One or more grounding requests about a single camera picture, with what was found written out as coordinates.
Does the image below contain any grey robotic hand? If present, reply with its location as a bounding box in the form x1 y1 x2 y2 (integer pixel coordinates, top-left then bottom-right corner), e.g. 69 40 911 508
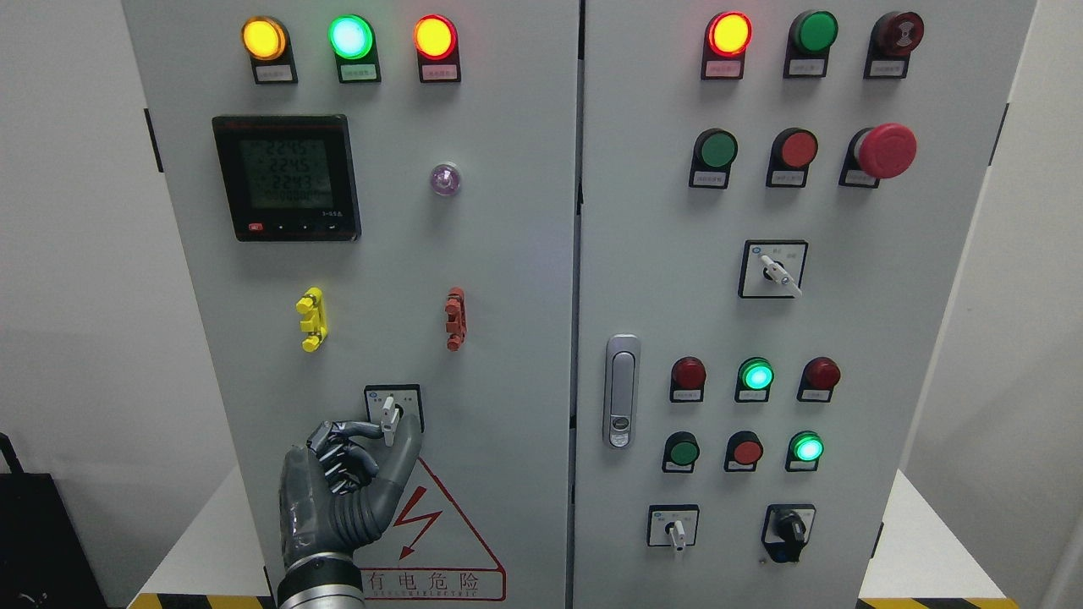
279 414 422 570

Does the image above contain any white-handled rotary light switch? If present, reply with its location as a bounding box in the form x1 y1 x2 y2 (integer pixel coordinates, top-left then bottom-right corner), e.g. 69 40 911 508
364 384 426 448

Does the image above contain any red electric hazard warning sticker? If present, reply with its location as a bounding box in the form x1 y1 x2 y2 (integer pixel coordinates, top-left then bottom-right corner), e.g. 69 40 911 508
355 459 507 604

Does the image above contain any grey left cabinet door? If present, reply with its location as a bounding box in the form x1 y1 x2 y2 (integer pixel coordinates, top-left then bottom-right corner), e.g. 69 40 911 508
123 1 579 608

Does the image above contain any grey cabinet door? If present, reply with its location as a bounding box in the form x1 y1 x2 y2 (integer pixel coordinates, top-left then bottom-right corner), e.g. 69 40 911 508
123 1 579 608
571 1 1036 608

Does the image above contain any black bag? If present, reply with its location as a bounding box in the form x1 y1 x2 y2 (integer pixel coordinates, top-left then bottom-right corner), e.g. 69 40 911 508
1 433 107 608

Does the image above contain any black digital power meter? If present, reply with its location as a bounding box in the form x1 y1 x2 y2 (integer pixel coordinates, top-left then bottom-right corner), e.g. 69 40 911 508
212 114 362 242

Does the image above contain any small clear light bulb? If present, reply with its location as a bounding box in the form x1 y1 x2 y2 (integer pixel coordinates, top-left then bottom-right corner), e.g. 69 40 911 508
430 161 464 197

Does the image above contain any green push button lower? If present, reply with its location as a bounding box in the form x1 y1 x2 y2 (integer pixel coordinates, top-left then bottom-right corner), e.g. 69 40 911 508
662 431 701 474

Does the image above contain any green push button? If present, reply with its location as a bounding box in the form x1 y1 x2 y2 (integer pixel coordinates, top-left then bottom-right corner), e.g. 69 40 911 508
662 431 701 474
688 128 739 189

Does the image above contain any dark red lamp left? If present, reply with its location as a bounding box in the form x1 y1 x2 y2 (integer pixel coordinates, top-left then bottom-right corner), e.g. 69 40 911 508
669 357 706 403

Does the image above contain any dark red lamp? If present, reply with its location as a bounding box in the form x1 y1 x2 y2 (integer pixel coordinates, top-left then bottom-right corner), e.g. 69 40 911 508
796 357 841 403
669 357 706 403

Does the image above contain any red push button lower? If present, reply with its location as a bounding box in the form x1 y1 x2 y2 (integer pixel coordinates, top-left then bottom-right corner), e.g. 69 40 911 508
723 431 764 472

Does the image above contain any red push button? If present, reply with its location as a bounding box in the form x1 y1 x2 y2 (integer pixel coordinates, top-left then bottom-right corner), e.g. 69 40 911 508
766 128 819 189
723 431 764 472

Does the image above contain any green lit lamp middle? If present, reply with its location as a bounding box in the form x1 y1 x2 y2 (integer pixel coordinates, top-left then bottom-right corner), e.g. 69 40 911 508
734 357 774 403

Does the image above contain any green lit indicator lamp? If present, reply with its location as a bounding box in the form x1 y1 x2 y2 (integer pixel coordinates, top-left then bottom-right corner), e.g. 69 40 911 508
327 13 382 85

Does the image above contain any yellow indicator lamp top left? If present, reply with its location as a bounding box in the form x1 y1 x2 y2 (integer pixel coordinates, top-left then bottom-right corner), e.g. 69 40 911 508
240 15 298 85

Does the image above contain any red-rimmed orange indicator lamp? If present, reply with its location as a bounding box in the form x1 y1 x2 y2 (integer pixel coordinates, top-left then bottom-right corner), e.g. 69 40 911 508
413 13 461 82

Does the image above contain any green lit button lower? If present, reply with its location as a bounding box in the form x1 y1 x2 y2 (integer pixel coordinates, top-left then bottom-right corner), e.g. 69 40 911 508
785 431 825 472

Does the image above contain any dark red lamp right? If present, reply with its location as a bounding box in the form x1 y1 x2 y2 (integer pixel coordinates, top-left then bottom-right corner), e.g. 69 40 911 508
796 357 841 403

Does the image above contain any green push button upper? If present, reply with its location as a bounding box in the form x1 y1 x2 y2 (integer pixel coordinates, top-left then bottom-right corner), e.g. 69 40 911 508
688 128 739 189

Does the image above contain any grey right cabinet door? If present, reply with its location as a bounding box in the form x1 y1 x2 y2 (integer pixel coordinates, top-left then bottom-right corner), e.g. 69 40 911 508
571 1 1036 608

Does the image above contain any red push button upper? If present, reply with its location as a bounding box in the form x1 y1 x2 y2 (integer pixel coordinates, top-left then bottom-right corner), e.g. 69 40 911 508
766 128 819 189

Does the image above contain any red lit indicator lamp right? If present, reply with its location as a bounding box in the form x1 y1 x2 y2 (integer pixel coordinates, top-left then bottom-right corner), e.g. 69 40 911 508
700 11 753 81

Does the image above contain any red mushroom emergency stop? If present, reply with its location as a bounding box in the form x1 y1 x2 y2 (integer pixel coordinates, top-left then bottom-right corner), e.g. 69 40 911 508
838 124 918 189

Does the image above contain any green unlit indicator lamp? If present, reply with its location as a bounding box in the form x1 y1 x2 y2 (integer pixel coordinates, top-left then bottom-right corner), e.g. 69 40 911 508
783 10 838 80

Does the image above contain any dark red buzzer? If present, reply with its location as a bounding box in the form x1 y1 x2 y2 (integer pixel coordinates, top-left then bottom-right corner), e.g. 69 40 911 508
863 11 925 80

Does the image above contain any silver door latch handle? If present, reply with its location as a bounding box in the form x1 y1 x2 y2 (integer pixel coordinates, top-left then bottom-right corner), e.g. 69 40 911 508
603 334 641 448

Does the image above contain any small white-handled selector switch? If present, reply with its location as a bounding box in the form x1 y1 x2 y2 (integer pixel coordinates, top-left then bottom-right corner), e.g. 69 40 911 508
647 504 700 554

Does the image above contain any black knob selector switch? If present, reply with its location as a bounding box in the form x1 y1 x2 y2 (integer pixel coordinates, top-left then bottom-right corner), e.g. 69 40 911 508
761 502 815 563

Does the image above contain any white-handled selector switch upper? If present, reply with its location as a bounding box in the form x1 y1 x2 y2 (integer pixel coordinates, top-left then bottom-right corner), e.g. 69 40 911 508
738 239 809 299

